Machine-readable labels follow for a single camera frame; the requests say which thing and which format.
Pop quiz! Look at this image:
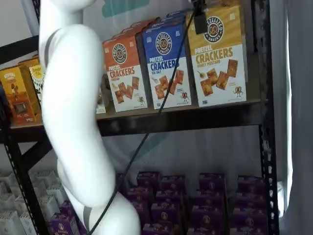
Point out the blue white pretzel crackers box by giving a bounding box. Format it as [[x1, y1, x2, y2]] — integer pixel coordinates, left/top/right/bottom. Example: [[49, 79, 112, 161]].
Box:
[[166, 9, 194, 23], [151, 16, 190, 27], [141, 23, 193, 110]]

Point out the white yellow patterned box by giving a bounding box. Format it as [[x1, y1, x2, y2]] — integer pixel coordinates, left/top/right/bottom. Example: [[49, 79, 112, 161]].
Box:
[[28, 63, 47, 101]]

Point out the orange cookie box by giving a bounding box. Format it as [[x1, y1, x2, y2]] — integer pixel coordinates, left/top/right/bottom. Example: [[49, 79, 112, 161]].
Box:
[[17, 56, 41, 71], [0, 64, 43, 124]]

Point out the white carton box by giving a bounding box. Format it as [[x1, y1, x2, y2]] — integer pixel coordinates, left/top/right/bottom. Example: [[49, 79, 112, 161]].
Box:
[[14, 195, 32, 213], [0, 211, 24, 235], [39, 195, 61, 216], [29, 170, 53, 187], [0, 193, 15, 211]]

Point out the dark bulky blurry object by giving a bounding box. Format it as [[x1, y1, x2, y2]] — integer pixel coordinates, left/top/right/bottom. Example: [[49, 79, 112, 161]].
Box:
[[0, 82, 12, 129]]

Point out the white backdrop with teal print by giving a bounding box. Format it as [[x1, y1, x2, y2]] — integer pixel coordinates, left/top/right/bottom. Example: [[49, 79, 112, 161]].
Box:
[[22, 0, 264, 177]]

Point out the white curtain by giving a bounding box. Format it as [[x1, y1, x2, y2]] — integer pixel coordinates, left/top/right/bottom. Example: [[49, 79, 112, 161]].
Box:
[[270, 0, 313, 235]]

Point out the black metal shelf rack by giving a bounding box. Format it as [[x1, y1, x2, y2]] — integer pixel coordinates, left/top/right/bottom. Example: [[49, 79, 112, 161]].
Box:
[[0, 0, 281, 235]]

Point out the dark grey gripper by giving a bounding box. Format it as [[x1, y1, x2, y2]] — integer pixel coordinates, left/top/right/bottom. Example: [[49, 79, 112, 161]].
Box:
[[190, 0, 209, 35]]

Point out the purple Annie's pasta box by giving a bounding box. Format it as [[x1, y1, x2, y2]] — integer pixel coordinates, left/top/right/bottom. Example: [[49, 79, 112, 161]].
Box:
[[127, 187, 154, 204], [229, 226, 268, 235], [136, 171, 161, 189], [143, 224, 174, 235], [232, 208, 268, 231], [187, 227, 227, 235], [151, 203, 183, 226], [235, 189, 267, 211], [48, 213, 79, 235], [199, 173, 225, 194], [116, 173, 127, 193], [161, 175, 185, 193], [133, 200, 151, 223], [195, 189, 225, 209], [156, 189, 183, 206], [192, 205, 227, 230], [238, 175, 266, 194], [60, 200, 83, 217]]

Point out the yellow white pretzel crackers box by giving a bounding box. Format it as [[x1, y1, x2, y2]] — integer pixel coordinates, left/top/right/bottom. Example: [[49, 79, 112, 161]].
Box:
[[207, 0, 254, 83], [185, 4, 247, 108]]

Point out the orange white pretzel crackers box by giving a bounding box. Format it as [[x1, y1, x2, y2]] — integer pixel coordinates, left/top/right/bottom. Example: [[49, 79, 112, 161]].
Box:
[[101, 35, 149, 113], [119, 26, 145, 40], [130, 17, 161, 29]]

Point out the wooden shelf board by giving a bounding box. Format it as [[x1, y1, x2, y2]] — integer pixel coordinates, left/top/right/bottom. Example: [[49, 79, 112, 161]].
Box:
[[9, 96, 262, 129]]

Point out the thin black cable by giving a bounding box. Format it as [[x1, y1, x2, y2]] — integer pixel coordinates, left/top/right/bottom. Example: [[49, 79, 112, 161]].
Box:
[[87, 9, 198, 235]]

